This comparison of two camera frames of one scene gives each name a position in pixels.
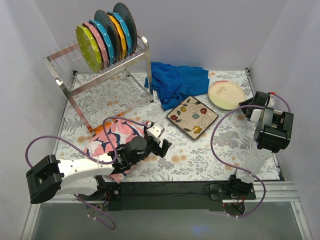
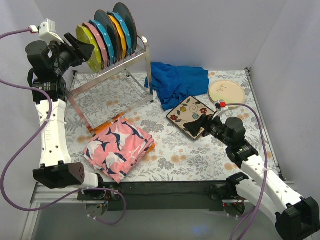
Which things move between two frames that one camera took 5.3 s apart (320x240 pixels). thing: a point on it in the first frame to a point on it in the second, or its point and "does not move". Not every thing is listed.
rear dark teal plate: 122,9 does not move
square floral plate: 192,117 does not move
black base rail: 170,196 does not move
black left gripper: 157,145 to 74,50
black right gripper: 249,106 to 205,125
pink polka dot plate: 103,48 does not move
